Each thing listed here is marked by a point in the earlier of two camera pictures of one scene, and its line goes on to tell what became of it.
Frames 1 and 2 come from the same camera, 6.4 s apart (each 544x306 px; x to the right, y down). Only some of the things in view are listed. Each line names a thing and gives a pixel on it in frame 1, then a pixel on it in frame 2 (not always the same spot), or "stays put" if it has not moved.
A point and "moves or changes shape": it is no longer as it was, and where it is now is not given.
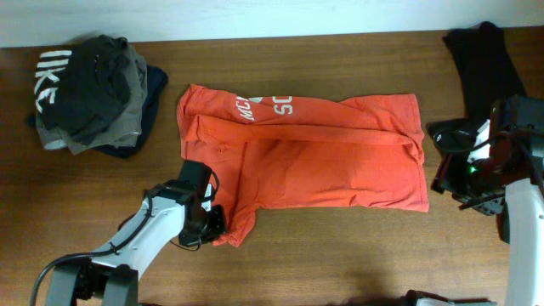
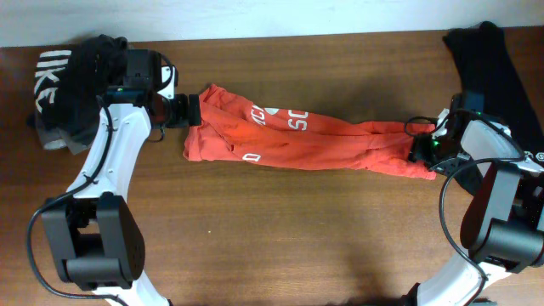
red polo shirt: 284,152 moves or changes shape
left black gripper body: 209,226 -> 176,110
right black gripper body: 454,174 -> 433,151
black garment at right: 488,72 stays put
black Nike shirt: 80,91 stays put
